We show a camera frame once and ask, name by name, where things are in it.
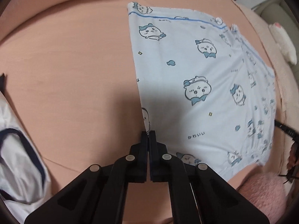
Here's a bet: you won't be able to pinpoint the white plush toy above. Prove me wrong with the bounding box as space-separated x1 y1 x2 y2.
268 23 298 64

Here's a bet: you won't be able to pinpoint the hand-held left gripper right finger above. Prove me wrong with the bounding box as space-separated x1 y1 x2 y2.
149 130 269 224

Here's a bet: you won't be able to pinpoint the beige sofa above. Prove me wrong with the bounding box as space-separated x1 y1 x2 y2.
254 0 293 28

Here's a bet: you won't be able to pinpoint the peach bed sheet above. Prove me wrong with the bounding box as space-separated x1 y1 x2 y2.
0 0 290 224

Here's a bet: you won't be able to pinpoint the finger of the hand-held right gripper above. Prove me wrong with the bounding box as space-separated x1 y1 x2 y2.
275 119 299 144

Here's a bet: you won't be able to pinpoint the light blue printed pajama shorts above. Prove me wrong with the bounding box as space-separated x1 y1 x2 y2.
127 2 276 182

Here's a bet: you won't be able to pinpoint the pink fluffy cloth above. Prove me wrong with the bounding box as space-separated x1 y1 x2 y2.
236 171 289 224

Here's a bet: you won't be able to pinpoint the white garment with navy trim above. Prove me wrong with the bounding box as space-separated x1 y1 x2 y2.
0 91 52 216

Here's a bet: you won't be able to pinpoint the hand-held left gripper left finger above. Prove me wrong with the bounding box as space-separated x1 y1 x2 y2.
24 131 150 224

